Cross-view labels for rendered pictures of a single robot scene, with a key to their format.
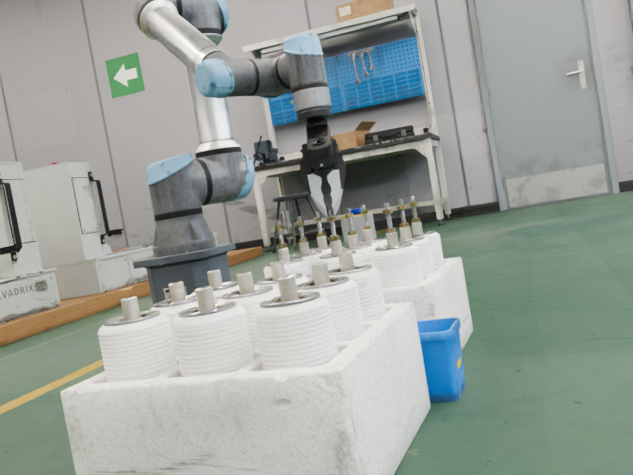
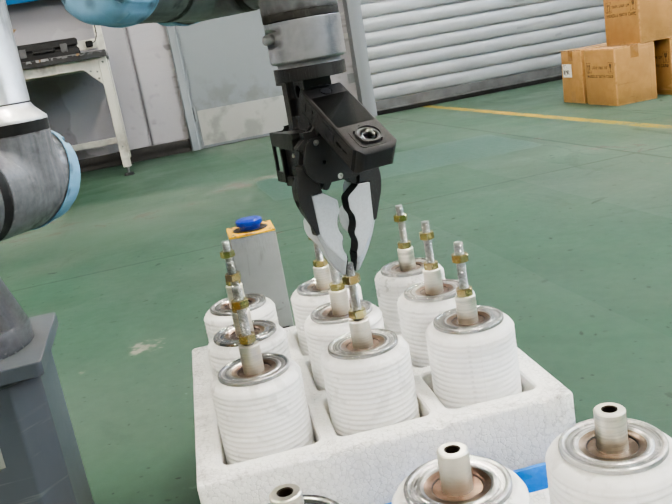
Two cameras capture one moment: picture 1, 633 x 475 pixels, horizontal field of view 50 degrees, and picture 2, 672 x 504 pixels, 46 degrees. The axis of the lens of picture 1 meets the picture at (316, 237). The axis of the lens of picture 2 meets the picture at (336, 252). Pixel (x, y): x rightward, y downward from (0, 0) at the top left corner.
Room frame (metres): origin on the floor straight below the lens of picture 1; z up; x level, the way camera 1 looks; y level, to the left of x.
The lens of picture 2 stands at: (0.70, 0.36, 0.56)
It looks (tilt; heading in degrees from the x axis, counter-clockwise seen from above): 15 degrees down; 330
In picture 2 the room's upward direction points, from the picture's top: 10 degrees counter-clockwise
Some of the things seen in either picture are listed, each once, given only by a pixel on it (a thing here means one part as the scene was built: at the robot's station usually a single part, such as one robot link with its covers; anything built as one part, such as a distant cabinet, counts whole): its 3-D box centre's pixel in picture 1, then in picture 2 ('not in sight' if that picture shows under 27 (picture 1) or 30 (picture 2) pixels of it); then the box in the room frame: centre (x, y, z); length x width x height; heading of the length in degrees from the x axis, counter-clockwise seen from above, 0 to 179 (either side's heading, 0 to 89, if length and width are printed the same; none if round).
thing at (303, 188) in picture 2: (312, 172); (316, 190); (1.37, -0.01, 0.42); 0.05 x 0.02 x 0.09; 84
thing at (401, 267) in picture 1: (400, 292); (478, 396); (1.33, -0.15, 0.16); 0.10 x 0.10 x 0.18
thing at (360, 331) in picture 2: (336, 249); (360, 333); (1.37, -0.04, 0.26); 0.02 x 0.02 x 0.03
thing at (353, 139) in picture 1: (351, 138); not in sight; (6.12, -0.46, 0.87); 0.40 x 0.30 x 0.23; 59
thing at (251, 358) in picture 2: (284, 256); (251, 358); (1.41, 0.07, 0.26); 0.02 x 0.02 x 0.03
